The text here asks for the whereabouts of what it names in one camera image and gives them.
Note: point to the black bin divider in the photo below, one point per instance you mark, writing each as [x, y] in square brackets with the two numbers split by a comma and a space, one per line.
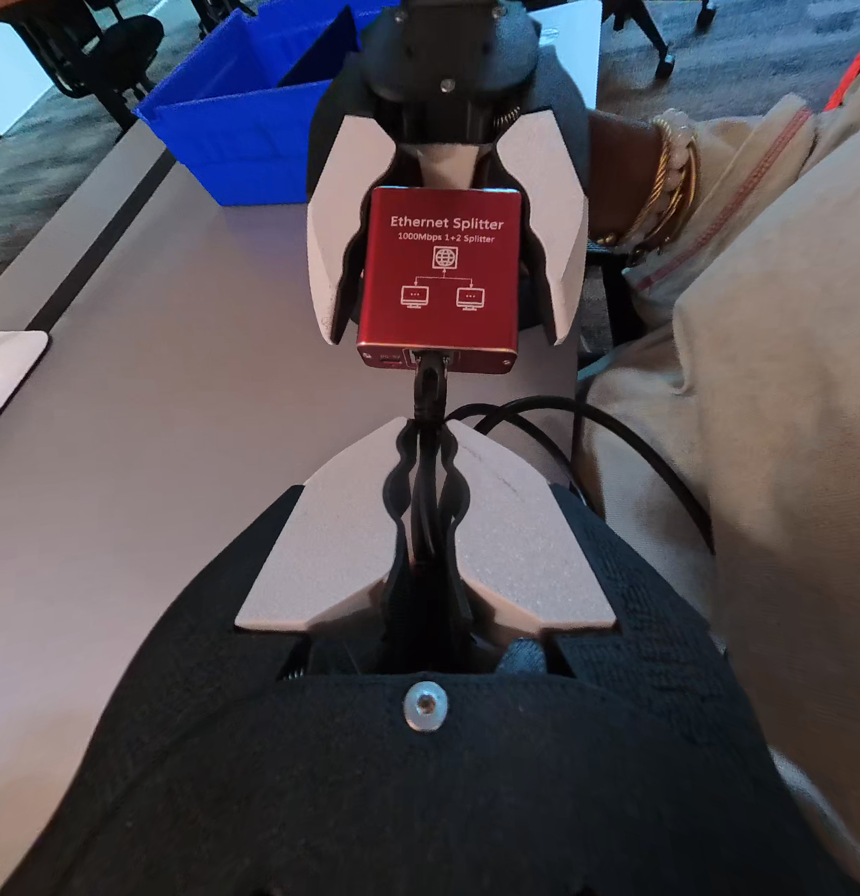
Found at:
[318, 56]

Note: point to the person's beige clothing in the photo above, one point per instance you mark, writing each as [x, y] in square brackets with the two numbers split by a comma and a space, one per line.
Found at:
[787, 455]

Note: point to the blue plastic bin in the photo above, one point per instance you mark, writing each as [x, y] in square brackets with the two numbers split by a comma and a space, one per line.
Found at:
[213, 154]

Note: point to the person's right hand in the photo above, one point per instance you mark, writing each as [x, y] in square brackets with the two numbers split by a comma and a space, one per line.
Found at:
[619, 175]

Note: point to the black office chair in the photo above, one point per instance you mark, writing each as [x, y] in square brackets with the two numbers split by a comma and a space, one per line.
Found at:
[122, 42]

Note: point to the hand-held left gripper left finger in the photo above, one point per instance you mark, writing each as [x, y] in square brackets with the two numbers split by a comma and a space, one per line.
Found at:
[325, 553]

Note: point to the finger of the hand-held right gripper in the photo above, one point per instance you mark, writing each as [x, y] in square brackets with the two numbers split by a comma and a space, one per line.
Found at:
[556, 210]
[339, 210]

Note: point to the red ethernet splitter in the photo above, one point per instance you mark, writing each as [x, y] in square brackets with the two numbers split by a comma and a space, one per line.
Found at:
[440, 280]

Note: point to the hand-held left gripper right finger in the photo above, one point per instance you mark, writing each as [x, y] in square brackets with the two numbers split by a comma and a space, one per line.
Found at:
[535, 553]

